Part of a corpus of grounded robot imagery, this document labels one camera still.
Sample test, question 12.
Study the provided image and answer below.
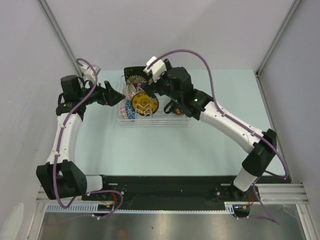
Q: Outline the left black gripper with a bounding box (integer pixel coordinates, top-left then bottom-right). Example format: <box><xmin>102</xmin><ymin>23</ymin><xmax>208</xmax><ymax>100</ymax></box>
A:
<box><xmin>77</xmin><ymin>77</ymin><xmax>125</xmax><ymax>107</ymax></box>

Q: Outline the beige patterned bowl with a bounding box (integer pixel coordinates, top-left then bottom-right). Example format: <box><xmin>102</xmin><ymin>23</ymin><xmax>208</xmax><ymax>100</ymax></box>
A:
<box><xmin>123</xmin><ymin>83</ymin><xmax>137</xmax><ymax>101</ymax></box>

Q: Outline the blue patterned bowl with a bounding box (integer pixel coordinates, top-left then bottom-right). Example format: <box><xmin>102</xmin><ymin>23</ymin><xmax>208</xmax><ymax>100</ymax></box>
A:
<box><xmin>119</xmin><ymin>100</ymin><xmax>136</xmax><ymax>123</ymax></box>

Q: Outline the red black mug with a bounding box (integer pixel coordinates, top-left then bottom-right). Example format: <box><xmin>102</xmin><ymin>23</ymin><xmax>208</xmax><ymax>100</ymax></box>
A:
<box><xmin>163</xmin><ymin>100</ymin><xmax>185</xmax><ymax>116</ymax></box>

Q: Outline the black floral square plate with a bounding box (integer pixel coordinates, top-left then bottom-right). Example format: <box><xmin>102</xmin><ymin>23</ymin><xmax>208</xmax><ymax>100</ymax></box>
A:
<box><xmin>124</xmin><ymin>66</ymin><xmax>151</xmax><ymax>87</ymax></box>

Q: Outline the clear wire dish rack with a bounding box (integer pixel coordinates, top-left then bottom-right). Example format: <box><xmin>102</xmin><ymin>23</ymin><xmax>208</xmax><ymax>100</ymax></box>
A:
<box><xmin>114</xmin><ymin>75</ymin><xmax>191</xmax><ymax>127</ymax></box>

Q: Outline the yellow black saucer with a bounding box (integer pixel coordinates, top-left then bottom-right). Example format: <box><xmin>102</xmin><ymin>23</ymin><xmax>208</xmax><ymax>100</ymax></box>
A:
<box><xmin>131</xmin><ymin>92</ymin><xmax>160</xmax><ymax>116</ymax></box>

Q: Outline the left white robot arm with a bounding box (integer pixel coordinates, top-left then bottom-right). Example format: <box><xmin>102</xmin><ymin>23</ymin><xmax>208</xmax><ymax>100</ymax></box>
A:
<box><xmin>36</xmin><ymin>75</ymin><xmax>125</xmax><ymax>200</ymax></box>

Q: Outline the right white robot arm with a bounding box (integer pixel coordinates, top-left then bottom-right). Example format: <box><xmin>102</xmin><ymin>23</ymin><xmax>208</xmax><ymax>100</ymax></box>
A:
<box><xmin>144</xmin><ymin>57</ymin><xmax>277</xmax><ymax>201</ymax></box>

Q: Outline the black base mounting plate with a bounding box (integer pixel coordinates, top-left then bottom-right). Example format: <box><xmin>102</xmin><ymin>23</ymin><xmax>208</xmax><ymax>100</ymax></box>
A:
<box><xmin>49</xmin><ymin>174</ymin><xmax>293</xmax><ymax>218</ymax></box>

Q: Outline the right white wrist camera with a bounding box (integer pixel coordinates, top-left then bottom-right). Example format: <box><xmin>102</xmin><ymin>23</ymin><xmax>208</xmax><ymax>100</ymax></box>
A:
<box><xmin>143</xmin><ymin>56</ymin><xmax>167</xmax><ymax>83</ymax></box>

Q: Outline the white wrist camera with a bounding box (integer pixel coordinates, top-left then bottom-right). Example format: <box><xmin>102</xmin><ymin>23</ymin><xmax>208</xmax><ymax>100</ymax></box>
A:
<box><xmin>79</xmin><ymin>63</ymin><xmax>101</xmax><ymax>83</ymax></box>
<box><xmin>143</xmin><ymin>56</ymin><xmax>167</xmax><ymax>83</ymax></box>

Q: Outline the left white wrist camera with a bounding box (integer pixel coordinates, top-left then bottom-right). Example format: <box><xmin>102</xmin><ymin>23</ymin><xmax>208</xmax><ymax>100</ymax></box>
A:
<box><xmin>79</xmin><ymin>63</ymin><xmax>101</xmax><ymax>83</ymax></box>

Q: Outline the left aluminium corner post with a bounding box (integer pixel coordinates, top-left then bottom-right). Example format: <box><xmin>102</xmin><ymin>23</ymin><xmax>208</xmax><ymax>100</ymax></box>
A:
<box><xmin>36</xmin><ymin>0</ymin><xmax>82</xmax><ymax>75</ymax></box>

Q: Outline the aluminium corner post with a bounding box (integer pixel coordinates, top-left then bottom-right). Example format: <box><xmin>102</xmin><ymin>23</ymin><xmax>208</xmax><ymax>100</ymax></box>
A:
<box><xmin>256</xmin><ymin>0</ymin><xmax>305</xmax><ymax>76</ymax></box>
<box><xmin>36</xmin><ymin>0</ymin><xmax>82</xmax><ymax>75</ymax></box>

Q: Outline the white slotted cable duct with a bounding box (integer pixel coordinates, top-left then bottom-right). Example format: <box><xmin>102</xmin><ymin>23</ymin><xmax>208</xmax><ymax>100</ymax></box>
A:
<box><xmin>46</xmin><ymin>203</ymin><xmax>234</xmax><ymax>215</ymax></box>

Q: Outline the right aluminium corner post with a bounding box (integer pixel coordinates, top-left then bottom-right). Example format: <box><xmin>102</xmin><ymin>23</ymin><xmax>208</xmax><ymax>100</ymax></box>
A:
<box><xmin>256</xmin><ymin>0</ymin><xmax>305</xmax><ymax>76</ymax></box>

